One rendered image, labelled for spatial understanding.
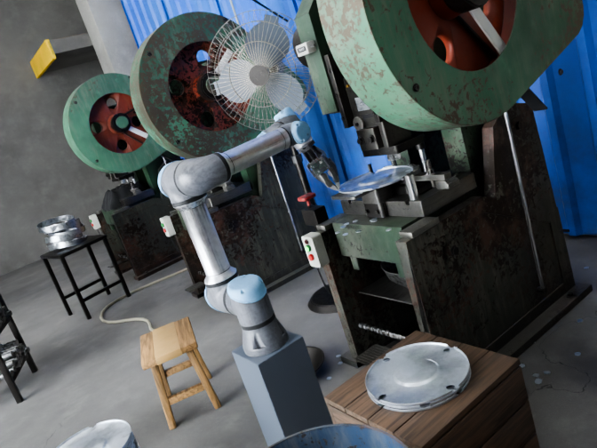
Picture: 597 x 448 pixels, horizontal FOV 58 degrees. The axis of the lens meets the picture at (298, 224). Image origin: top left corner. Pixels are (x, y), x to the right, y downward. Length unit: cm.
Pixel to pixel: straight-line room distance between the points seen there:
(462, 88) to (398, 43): 27
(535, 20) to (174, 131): 189
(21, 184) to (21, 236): 70
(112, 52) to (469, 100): 561
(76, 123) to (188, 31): 177
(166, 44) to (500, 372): 237
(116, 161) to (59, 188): 357
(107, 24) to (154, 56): 390
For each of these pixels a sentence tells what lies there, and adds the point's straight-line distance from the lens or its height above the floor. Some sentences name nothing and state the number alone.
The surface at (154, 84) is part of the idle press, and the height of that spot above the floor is 142.
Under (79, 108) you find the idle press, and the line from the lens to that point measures 472.
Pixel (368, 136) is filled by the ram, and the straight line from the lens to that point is 202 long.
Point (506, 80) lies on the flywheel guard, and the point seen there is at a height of 102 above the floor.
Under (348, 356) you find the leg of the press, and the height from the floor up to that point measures 3.
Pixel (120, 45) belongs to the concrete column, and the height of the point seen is 221.
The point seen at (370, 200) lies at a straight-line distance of 203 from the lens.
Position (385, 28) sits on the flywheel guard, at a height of 127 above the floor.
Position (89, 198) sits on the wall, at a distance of 833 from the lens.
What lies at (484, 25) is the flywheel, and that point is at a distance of 185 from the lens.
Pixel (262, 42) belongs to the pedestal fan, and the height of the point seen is 143.
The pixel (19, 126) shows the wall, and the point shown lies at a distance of 824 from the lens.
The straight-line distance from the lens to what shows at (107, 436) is 199.
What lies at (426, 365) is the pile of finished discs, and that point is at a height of 38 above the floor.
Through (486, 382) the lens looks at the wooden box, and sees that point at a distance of 153.
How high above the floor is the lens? 122
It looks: 14 degrees down
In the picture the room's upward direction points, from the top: 18 degrees counter-clockwise
